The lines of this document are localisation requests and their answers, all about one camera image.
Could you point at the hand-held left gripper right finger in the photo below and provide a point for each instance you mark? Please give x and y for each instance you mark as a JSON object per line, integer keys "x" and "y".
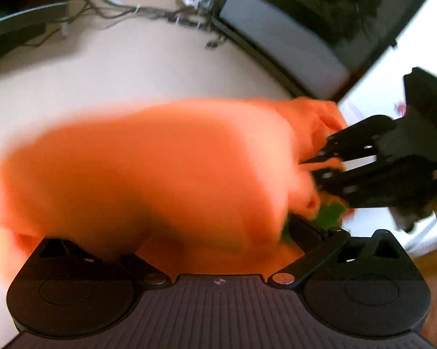
{"x": 305, "y": 231}

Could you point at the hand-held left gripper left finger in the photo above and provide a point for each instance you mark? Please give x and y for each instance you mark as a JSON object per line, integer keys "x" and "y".
{"x": 131, "y": 267}

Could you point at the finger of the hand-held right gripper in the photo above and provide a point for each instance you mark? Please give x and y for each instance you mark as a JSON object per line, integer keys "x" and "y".
{"x": 353, "y": 141}
{"x": 363, "y": 185}

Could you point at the orange garment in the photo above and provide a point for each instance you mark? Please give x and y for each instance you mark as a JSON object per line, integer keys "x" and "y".
{"x": 149, "y": 174}

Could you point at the black flat screen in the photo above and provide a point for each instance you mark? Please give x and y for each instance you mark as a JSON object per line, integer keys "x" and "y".
{"x": 313, "y": 21}

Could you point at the black curved stand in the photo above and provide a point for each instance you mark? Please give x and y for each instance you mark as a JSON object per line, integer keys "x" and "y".
{"x": 18, "y": 23}

